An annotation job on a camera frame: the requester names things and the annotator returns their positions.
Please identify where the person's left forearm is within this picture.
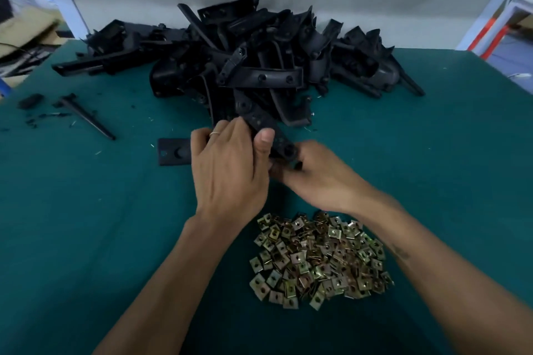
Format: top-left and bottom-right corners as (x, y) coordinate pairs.
(95, 216), (251, 355)

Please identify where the brown cardboard piece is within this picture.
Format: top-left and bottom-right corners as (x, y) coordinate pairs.
(0, 5), (61, 77)

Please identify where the pile of brass clip nuts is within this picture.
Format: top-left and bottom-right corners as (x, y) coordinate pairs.
(248, 211), (395, 312)

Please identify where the black plastic bracket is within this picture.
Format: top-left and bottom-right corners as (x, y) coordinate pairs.
(391, 59), (426, 98)
(158, 93), (305, 173)

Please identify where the person's right forearm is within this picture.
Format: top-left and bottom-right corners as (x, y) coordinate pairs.
(362, 192), (533, 355)

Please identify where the person's left hand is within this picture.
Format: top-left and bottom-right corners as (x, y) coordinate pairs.
(190, 116), (276, 231)

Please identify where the thin black plastic strip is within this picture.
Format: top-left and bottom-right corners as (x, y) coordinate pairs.
(57, 94), (118, 141)

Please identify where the person's right hand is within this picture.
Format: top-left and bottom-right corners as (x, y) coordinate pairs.
(270, 141), (393, 219)

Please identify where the white metal rack frame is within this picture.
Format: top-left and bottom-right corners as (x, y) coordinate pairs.
(456, 0), (533, 56)

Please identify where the pile of black plastic brackets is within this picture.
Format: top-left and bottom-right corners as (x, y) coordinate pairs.
(52, 0), (426, 131)

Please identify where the small black plastic scrap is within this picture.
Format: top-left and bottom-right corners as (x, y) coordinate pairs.
(18, 94), (45, 110)

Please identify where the green table cloth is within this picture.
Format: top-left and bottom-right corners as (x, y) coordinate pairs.
(0, 41), (533, 355)

